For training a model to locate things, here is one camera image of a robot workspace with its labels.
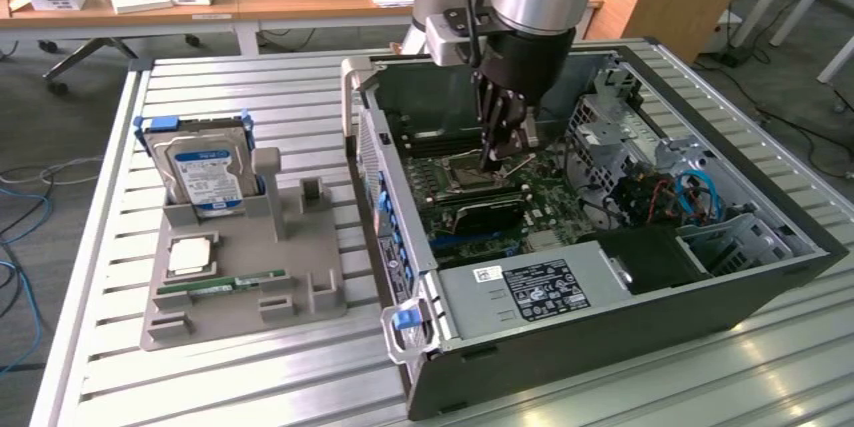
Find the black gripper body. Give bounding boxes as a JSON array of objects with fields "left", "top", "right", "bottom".
[{"left": 480, "top": 28, "right": 578, "bottom": 108}]

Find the graphics card with black fan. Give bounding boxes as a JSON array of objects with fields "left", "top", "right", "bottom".
[{"left": 426, "top": 194, "right": 530, "bottom": 243}]

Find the metal socket cover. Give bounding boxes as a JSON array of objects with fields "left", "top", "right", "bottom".
[{"left": 498, "top": 149, "right": 540, "bottom": 179}]

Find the CPU socket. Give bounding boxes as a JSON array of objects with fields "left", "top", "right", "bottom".
[{"left": 442, "top": 151, "right": 510, "bottom": 194}]

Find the metal disk bay cage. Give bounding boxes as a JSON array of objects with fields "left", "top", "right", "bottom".
[{"left": 564, "top": 64, "right": 677, "bottom": 198}]

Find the green motherboard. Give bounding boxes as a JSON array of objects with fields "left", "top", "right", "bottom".
[{"left": 386, "top": 111, "right": 606, "bottom": 268}]

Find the green RAM stick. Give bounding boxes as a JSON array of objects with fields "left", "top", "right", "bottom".
[
  {"left": 434, "top": 187, "right": 530, "bottom": 216},
  {"left": 156, "top": 269, "right": 290, "bottom": 298}
]

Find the blue expansion slot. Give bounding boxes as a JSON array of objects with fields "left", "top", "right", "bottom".
[{"left": 426, "top": 226, "right": 519, "bottom": 254}]

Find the silver chipset heat sink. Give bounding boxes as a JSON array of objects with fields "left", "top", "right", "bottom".
[{"left": 526, "top": 232, "right": 570, "bottom": 254}]

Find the black power strip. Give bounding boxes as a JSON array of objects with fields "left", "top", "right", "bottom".
[{"left": 693, "top": 46, "right": 755, "bottom": 68}]

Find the small white box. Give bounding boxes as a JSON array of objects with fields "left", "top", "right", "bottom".
[{"left": 717, "top": 10, "right": 743, "bottom": 43}]

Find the grey power supply unit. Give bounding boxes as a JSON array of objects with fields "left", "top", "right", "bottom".
[{"left": 426, "top": 240, "right": 634, "bottom": 341}]

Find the hard disk in blue caddy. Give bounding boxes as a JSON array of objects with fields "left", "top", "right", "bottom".
[{"left": 132, "top": 109, "right": 262, "bottom": 218}]

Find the black open PC case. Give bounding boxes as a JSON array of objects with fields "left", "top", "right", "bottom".
[{"left": 339, "top": 36, "right": 853, "bottom": 422}]

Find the silver CPU chip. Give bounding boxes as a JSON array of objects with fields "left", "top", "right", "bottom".
[{"left": 165, "top": 239, "right": 215, "bottom": 276}]

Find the grey parts rack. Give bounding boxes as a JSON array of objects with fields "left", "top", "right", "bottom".
[{"left": 137, "top": 146, "right": 350, "bottom": 352}]

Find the black office chair base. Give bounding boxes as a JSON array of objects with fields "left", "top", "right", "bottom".
[{"left": 39, "top": 36, "right": 202, "bottom": 96}]

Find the black camera cable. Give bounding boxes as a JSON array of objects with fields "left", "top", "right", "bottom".
[{"left": 464, "top": 0, "right": 487, "bottom": 69}]

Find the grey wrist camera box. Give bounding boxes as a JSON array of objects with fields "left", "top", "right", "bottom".
[{"left": 424, "top": 9, "right": 499, "bottom": 67}]

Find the black wire bundle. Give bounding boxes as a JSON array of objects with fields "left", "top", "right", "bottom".
[{"left": 578, "top": 174, "right": 653, "bottom": 228}]

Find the red wire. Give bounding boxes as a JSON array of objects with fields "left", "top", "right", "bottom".
[{"left": 651, "top": 177, "right": 677, "bottom": 224}]

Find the blue wire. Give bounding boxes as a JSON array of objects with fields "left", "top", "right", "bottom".
[{"left": 673, "top": 169, "right": 730, "bottom": 224}]

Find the metal disk bay bracket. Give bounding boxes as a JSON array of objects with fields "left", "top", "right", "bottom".
[{"left": 674, "top": 211, "right": 806, "bottom": 277}]

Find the white floor cable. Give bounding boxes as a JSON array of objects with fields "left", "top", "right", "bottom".
[{"left": 0, "top": 155, "right": 103, "bottom": 186}]

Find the blue floor cable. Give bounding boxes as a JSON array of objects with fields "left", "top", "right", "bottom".
[{"left": 0, "top": 186, "right": 53, "bottom": 374}]

